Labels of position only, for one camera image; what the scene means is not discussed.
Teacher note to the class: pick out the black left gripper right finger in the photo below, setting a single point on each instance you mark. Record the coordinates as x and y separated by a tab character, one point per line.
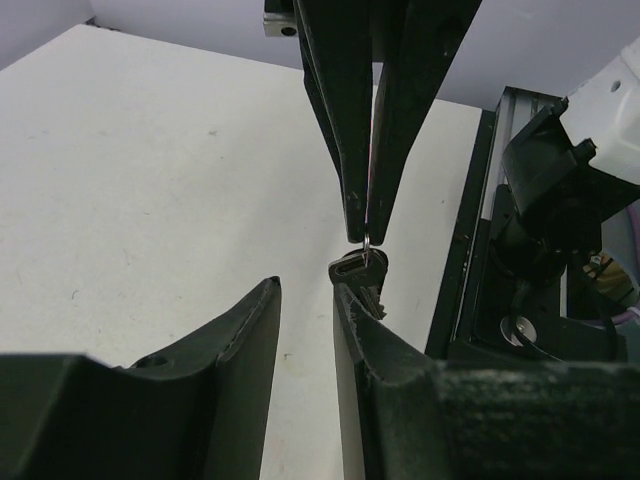
404	415

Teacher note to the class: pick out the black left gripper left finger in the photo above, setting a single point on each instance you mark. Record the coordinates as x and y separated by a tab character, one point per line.
196	409

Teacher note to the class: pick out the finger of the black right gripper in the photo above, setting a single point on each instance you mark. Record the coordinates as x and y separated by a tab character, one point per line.
423	39
336	52

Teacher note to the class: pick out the silver key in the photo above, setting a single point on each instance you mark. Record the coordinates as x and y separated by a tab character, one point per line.
364	276

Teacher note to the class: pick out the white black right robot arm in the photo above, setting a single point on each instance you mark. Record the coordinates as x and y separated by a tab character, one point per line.
529	210

